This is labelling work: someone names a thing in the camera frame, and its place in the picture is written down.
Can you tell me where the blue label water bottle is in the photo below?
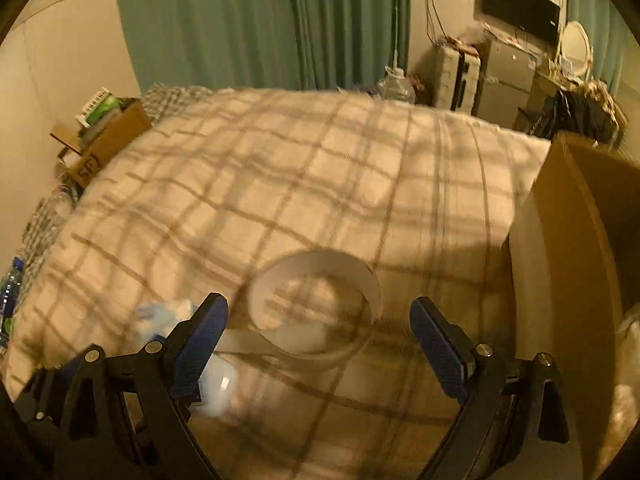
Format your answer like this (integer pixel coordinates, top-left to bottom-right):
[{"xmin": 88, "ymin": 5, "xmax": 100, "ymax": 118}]
[{"xmin": 1, "ymin": 257, "xmax": 24, "ymax": 347}]

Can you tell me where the white suitcase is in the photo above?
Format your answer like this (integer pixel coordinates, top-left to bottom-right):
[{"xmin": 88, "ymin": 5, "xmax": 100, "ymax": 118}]
[{"xmin": 432, "ymin": 44, "xmax": 480, "ymax": 115}]

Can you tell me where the right green curtain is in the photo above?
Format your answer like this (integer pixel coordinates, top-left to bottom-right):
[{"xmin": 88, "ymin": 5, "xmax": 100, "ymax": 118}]
[{"xmin": 566, "ymin": 0, "xmax": 631, "ymax": 96}]

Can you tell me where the white crumpled cloth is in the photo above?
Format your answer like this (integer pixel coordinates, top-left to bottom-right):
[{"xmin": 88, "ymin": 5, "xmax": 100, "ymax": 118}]
[{"xmin": 610, "ymin": 318, "xmax": 639, "ymax": 442}]

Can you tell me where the white earbuds case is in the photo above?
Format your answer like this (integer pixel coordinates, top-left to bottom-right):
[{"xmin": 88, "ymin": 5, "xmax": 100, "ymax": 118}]
[{"xmin": 192, "ymin": 354, "xmax": 238, "ymax": 418}]

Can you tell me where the open cardboard box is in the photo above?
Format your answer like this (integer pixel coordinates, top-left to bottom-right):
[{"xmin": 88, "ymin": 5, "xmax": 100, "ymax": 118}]
[{"xmin": 506, "ymin": 133, "xmax": 639, "ymax": 477}]

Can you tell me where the large clear water jug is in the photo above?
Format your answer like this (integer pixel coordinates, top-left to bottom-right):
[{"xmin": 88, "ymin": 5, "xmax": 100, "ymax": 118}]
[{"xmin": 378, "ymin": 66, "xmax": 416, "ymax": 104}]

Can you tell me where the white tape strip loop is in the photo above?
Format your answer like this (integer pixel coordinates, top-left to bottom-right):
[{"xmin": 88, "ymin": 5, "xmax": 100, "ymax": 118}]
[{"xmin": 215, "ymin": 248, "xmax": 383, "ymax": 372}]

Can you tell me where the white oval mirror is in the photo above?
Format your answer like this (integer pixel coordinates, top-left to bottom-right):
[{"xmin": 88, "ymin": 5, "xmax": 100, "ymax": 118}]
[{"xmin": 556, "ymin": 21, "xmax": 593, "ymax": 79}]

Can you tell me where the black jacket on chair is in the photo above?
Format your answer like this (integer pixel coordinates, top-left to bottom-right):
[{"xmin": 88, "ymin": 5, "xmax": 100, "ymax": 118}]
[{"xmin": 527, "ymin": 90, "xmax": 617, "ymax": 144}]

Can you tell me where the blue white small item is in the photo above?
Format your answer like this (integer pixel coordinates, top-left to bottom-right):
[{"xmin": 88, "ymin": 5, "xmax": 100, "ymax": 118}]
[{"xmin": 134, "ymin": 299, "xmax": 198, "ymax": 347}]

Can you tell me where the black wall television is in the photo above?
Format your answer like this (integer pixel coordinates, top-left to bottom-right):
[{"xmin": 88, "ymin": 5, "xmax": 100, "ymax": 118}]
[{"xmin": 482, "ymin": 0, "xmax": 561, "ymax": 46}]

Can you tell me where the grey mini fridge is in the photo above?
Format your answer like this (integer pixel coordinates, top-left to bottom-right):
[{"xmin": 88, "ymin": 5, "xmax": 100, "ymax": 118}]
[{"xmin": 473, "ymin": 40, "xmax": 535, "ymax": 129}]

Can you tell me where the plaid bed blanket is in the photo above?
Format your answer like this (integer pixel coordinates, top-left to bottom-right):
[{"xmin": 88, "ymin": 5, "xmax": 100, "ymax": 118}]
[{"xmin": 3, "ymin": 84, "xmax": 549, "ymax": 479}]

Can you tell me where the large green curtain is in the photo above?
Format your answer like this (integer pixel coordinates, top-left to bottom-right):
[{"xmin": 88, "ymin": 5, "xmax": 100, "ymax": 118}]
[{"xmin": 117, "ymin": 0, "xmax": 410, "ymax": 90}]

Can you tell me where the small cluttered cardboard box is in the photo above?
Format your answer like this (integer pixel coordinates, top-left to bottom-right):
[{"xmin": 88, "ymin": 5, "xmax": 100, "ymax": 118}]
[{"xmin": 50, "ymin": 87, "xmax": 151, "ymax": 188}]

